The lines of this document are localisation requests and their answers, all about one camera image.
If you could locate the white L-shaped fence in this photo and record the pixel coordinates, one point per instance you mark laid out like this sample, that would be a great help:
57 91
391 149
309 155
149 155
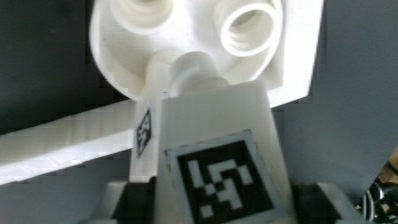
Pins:
94 133

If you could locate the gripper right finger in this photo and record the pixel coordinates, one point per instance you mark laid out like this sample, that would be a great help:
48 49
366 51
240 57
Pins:
323 206

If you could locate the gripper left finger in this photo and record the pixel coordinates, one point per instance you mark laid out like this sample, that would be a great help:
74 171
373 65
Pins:
126 203

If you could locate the white round stool seat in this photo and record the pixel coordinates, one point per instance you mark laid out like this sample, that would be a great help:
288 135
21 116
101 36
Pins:
227 28

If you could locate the white stool leg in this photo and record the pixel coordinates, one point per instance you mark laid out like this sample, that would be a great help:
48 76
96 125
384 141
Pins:
147 115
222 183

